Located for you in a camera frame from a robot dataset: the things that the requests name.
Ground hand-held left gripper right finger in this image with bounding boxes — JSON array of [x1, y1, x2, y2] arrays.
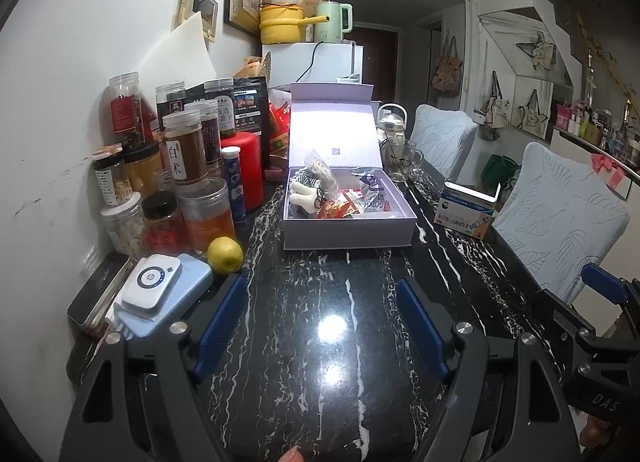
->
[[396, 276, 582, 462]]

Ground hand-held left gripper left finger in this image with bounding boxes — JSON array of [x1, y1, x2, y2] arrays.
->
[[59, 275, 251, 462]]

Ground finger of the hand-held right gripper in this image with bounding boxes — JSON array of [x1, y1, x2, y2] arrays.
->
[[536, 288, 594, 345], [581, 263, 629, 306]]

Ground lavender gift box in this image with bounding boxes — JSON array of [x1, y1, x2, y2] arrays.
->
[[281, 82, 419, 251]]

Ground long red snack packet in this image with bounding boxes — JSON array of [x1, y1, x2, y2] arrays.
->
[[345, 189, 397, 215]]

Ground purple and white snack packet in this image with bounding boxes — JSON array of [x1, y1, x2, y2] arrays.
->
[[358, 171, 386, 213]]

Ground red and gold candy packet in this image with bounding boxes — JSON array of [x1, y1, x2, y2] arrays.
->
[[320, 199, 352, 219]]

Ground white plush with checkered cloth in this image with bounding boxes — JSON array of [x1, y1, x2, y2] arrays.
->
[[289, 169, 335, 218]]

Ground bag of cream hair ties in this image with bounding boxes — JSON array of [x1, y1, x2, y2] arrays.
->
[[304, 151, 335, 181]]

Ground person's right hand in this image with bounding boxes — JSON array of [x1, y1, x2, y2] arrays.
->
[[579, 414, 621, 453]]

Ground light blue case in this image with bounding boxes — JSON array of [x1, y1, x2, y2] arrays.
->
[[114, 253, 215, 341]]

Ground yellow lemon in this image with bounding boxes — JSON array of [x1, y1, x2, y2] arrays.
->
[[206, 237, 245, 275]]

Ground chair with light blue cover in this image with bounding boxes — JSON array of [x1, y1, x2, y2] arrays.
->
[[492, 143, 631, 305], [410, 104, 479, 183]]

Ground white power bank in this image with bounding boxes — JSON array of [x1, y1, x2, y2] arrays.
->
[[121, 254, 184, 315]]

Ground clear-lid jar orange contents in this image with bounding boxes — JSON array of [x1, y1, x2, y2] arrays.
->
[[178, 177, 237, 253]]

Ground black-lid jar red contents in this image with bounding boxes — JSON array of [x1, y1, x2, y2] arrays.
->
[[141, 191, 186, 255]]

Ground pink cloth ribbon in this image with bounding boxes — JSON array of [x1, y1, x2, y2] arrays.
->
[[590, 153, 626, 188]]

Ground white and blue medicine box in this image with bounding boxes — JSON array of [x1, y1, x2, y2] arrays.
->
[[434, 179, 501, 241]]

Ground dark metal tin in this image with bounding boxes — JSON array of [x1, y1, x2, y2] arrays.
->
[[66, 252, 132, 328]]

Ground clear jar of white pieces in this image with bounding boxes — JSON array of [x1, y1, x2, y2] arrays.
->
[[100, 192, 146, 263]]

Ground blue tablet tube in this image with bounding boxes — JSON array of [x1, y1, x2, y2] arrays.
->
[[221, 146, 247, 224]]

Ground red cylinder container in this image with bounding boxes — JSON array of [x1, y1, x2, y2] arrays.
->
[[220, 132, 265, 213]]

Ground green bag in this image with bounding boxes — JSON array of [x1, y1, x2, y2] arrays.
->
[[480, 154, 521, 193]]

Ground row of small bottles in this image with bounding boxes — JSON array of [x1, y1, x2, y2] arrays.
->
[[552, 96, 640, 163]]

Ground black-lid jar yellow contents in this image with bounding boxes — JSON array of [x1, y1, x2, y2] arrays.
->
[[122, 142, 164, 198]]

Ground glass mug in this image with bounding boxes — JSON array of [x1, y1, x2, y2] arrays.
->
[[387, 140, 425, 183]]

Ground brown powder jar white label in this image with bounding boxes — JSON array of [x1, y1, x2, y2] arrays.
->
[[162, 112, 209, 185]]

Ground orange-lid jar of nuts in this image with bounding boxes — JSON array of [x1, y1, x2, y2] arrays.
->
[[94, 144, 134, 208]]

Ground white tote bag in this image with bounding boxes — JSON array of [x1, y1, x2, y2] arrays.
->
[[480, 70, 512, 128], [517, 88, 554, 138]]

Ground jar of dark contents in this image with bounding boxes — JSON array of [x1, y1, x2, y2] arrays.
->
[[192, 102, 224, 165]]

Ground red gift packaging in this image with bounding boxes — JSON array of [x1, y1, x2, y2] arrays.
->
[[267, 102, 294, 168]]

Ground black printed pouch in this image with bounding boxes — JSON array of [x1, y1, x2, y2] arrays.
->
[[232, 76, 271, 168]]

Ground tall jar of red fruit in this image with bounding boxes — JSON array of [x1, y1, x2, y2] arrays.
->
[[109, 72, 151, 153]]

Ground woven straw item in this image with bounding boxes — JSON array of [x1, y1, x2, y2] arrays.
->
[[235, 56, 274, 80]]

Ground brown printed tote bag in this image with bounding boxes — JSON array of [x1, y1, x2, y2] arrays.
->
[[432, 36, 464, 99]]

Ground white mini fridge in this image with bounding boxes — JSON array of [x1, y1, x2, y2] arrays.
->
[[261, 40, 364, 88]]

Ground white board sheet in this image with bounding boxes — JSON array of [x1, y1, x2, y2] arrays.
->
[[137, 12, 219, 93]]

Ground dark wooden door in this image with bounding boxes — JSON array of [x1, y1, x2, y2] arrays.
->
[[345, 26, 404, 101]]

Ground yellow cooking pot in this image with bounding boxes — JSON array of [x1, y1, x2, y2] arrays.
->
[[258, 4, 331, 46]]

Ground pale green electric kettle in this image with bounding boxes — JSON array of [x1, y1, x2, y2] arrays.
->
[[314, 2, 354, 44]]

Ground clear water bottle with handle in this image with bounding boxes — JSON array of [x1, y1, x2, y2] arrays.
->
[[376, 104, 409, 143]]

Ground black power cable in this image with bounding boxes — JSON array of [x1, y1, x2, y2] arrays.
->
[[295, 40, 326, 85]]

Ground small wooden wall frame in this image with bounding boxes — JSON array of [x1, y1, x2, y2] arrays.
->
[[176, 0, 220, 43]]

